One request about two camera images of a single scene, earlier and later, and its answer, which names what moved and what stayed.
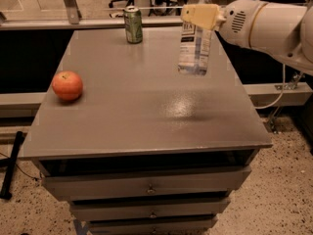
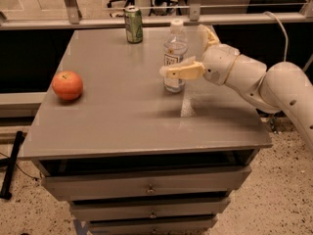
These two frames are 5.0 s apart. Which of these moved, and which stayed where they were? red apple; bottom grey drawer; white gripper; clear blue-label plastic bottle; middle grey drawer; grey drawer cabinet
Moved: white gripper; clear blue-label plastic bottle
Stayed: middle grey drawer; bottom grey drawer; grey drawer cabinet; red apple
